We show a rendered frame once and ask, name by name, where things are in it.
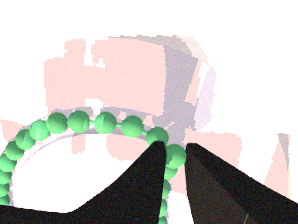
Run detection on green bead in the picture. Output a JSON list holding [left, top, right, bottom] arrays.
[[68, 109, 90, 133], [166, 144, 186, 169], [29, 120, 51, 141], [158, 216, 168, 224], [16, 129, 36, 149], [5, 140, 25, 160], [161, 179, 170, 198], [0, 153, 17, 172], [165, 167, 177, 179], [0, 169, 12, 184], [0, 183, 11, 197], [121, 115, 144, 137], [0, 193, 11, 205], [158, 198, 168, 217], [146, 127, 169, 145], [94, 111, 117, 135], [47, 112, 68, 135]]

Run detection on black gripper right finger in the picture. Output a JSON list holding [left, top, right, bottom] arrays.
[[184, 143, 298, 224]]

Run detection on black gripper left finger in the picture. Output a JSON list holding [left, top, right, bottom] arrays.
[[0, 140, 168, 224]]

